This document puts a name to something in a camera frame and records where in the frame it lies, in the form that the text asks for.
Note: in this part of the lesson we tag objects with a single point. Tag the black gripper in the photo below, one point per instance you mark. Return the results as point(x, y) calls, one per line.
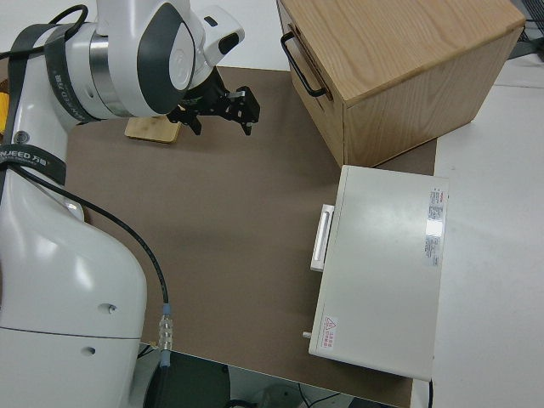
point(221, 104)

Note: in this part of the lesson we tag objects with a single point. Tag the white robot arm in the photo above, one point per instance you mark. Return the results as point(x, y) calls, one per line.
point(64, 276)

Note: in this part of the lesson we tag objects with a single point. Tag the wooden mug tree stand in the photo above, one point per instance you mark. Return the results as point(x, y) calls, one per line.
point(149, 129)

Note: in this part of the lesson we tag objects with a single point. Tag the wooden drawer box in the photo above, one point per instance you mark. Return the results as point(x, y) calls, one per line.
point(404, 64)

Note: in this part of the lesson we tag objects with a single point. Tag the long pointed yellow corn cob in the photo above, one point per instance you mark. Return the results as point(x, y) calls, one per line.
point(2, 110)

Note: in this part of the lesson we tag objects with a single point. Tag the white toaster oven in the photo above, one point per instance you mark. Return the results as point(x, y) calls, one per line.
point(382, 272)

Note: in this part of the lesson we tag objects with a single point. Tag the black equipment box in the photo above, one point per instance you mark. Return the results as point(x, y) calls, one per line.
point(191, 382)

